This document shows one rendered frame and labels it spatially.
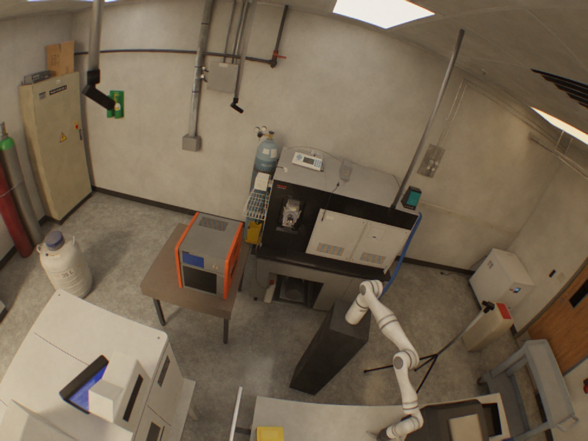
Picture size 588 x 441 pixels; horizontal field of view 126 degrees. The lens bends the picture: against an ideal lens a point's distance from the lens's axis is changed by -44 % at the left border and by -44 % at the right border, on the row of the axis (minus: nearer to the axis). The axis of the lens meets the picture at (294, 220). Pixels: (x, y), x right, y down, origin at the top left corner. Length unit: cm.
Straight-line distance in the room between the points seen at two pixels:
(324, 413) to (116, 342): 107
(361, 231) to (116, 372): 193
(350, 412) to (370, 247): 137
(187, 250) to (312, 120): 192
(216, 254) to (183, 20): 249
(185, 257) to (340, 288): 146
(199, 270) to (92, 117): 297
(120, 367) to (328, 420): 109
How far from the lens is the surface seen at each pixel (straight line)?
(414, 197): 220
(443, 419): 152
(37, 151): 378
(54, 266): 276
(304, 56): 286
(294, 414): 150
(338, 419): 157
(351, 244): 227
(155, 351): 100
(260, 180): 230
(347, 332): 155
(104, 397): 75
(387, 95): 298
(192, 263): 179
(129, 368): 80
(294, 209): 197
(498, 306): 353
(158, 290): 206
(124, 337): 105
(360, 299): 145
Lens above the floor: 233
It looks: 35 degrees down
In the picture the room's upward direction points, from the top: 15 degrees clockwise
